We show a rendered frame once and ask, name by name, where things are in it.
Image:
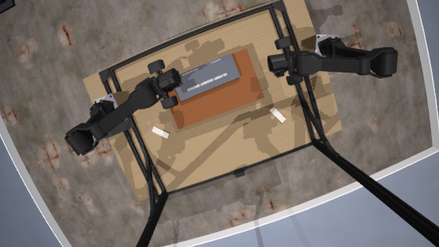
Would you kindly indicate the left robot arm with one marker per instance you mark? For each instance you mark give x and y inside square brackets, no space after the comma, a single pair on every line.
[104,117]

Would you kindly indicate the dark brown low bench with grey legs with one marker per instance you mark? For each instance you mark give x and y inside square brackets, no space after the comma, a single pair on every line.
[220,99]

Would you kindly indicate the grey network switch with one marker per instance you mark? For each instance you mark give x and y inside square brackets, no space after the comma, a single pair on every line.
[207,76]

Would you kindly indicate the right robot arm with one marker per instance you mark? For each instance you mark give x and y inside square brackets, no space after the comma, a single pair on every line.
[339,58]

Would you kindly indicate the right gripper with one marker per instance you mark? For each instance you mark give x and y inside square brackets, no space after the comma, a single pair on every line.
[286,43]

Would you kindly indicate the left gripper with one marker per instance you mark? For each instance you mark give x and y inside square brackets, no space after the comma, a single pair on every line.
[167,101]

